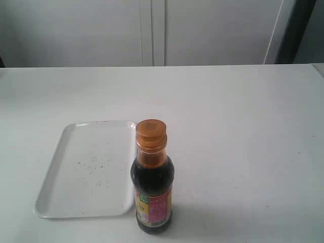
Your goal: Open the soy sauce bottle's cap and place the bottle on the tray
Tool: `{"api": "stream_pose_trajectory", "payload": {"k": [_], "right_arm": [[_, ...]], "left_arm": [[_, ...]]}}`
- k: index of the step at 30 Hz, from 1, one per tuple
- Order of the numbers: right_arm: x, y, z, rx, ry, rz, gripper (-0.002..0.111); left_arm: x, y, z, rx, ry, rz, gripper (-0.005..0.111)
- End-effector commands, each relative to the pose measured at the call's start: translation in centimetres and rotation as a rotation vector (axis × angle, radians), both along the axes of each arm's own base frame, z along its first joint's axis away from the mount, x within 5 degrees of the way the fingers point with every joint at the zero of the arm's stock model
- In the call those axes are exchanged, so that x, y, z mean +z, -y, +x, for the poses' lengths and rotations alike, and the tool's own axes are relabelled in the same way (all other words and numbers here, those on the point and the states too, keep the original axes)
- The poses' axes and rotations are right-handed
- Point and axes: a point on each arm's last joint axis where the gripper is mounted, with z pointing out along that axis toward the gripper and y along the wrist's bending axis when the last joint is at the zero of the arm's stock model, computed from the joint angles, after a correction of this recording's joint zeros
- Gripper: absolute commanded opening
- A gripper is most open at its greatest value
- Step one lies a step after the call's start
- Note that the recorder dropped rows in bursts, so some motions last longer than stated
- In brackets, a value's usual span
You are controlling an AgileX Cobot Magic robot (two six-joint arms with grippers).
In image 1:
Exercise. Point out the dark soy sauce bottle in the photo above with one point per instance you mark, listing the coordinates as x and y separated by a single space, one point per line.
152 174

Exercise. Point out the white rectangular tray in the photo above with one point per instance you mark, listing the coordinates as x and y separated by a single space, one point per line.
89 173

